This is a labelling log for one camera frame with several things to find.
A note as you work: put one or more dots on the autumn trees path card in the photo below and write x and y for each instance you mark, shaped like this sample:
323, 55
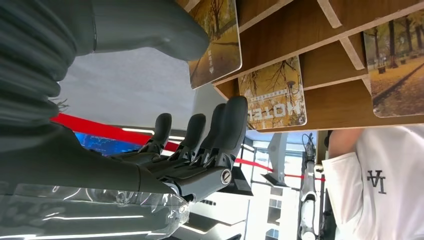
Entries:
397, 82

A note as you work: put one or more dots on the person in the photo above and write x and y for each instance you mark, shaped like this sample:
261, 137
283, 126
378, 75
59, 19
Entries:
397, 198

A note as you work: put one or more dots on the robot right arm ribbed sleeve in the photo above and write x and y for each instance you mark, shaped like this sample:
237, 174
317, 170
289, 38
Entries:
30, 66

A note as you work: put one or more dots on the blue display screen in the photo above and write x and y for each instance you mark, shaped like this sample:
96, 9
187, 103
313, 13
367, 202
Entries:
99, 144

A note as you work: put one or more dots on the autumn hotel card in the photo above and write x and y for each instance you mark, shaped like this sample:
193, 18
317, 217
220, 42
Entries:
275, 96

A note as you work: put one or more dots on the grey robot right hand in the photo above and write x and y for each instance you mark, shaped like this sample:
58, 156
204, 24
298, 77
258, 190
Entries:
82, 172

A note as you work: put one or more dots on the autumn trees card white print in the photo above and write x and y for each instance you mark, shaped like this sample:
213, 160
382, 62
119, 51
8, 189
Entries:
222, 43

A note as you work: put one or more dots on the wooden card rack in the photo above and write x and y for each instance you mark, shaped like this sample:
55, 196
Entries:
331, 106

